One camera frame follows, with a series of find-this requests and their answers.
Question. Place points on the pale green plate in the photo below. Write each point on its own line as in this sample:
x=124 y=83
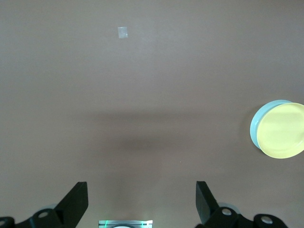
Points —
x=255 y=123

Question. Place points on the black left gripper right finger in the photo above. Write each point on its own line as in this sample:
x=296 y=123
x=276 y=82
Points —
x=209 y=209

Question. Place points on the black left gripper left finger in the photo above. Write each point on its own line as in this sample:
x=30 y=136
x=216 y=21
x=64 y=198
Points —
x=69 y=206

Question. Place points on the yellow plate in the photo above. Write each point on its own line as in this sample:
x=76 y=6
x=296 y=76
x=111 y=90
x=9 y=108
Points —
x=282 y=130

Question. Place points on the small clear tape patch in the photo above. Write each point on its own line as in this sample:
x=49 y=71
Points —
x=123 y=32

